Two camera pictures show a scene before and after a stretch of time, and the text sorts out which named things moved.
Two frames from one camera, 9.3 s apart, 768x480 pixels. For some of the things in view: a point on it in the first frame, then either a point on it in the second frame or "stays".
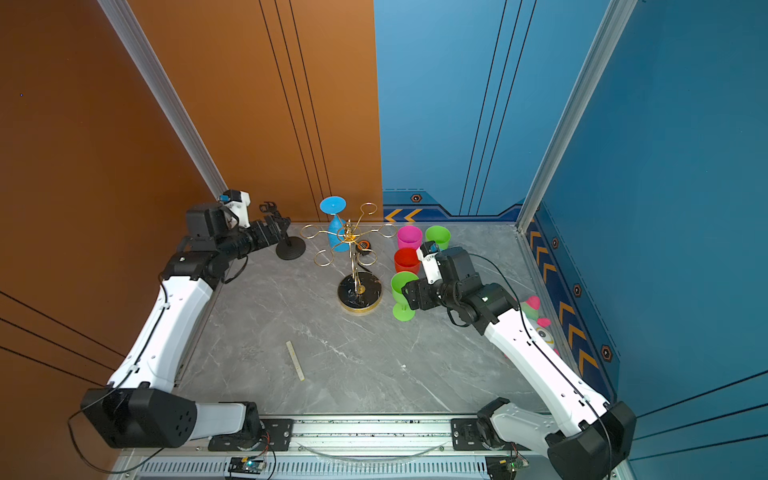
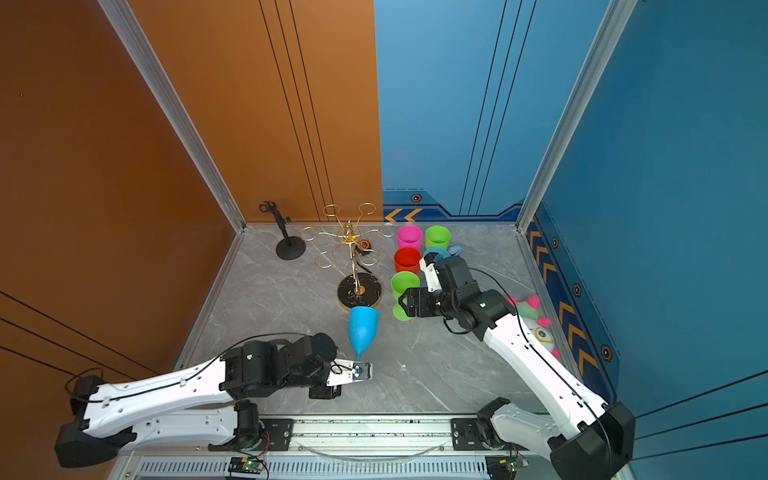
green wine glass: x=403 y=311 stays
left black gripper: x=259 y=230 to x=328 y=392
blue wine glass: x=333 y=206 to x=363 y=329
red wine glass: x=407 y=259 stays
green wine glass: x=440 y=235 stays
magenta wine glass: x=409 y=237 stays
